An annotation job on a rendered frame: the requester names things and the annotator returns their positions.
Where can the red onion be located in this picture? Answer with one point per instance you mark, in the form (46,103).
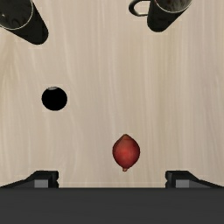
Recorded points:
(126,151)

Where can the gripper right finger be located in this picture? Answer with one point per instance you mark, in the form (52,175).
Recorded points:
(180,178)

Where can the black mug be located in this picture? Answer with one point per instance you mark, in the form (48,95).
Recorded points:
(164,13)
(23,20)

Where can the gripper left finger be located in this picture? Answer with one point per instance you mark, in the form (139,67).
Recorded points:
(43,178)

